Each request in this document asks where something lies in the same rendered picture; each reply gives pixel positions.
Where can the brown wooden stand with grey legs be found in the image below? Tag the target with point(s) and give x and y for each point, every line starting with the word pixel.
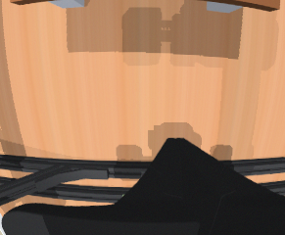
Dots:
pixel 225 6

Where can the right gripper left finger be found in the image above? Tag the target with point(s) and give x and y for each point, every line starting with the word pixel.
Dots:
pixel 153 206

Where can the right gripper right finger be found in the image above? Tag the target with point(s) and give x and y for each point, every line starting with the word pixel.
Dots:
pixel 226 202

